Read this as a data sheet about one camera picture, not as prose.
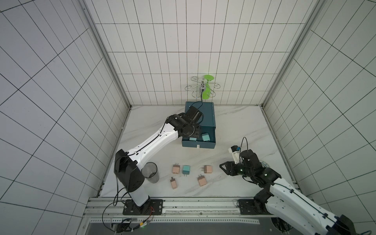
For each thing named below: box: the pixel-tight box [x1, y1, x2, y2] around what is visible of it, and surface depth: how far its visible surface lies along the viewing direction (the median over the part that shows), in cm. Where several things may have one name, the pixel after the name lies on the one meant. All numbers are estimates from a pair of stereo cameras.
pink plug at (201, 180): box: [197, 174, 208, 187], surface depth 83 cm
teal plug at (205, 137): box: [201, 133, 211, 142], surface depth 83 cm
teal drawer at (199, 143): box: [181, 125, 216, 149], surface depth 80 cm
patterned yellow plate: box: [259, 159, 270, 168], surface depth 86 cm
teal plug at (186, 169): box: [182, 164, 191, 177], surface depth 87 cm
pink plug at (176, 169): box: [172, 163, 181, 174], surface depth 87 cm
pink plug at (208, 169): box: [200, 164, 213, 174], surface depth 86 cm
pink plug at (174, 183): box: [170, 176, 178, 190], surface depth 81 cm
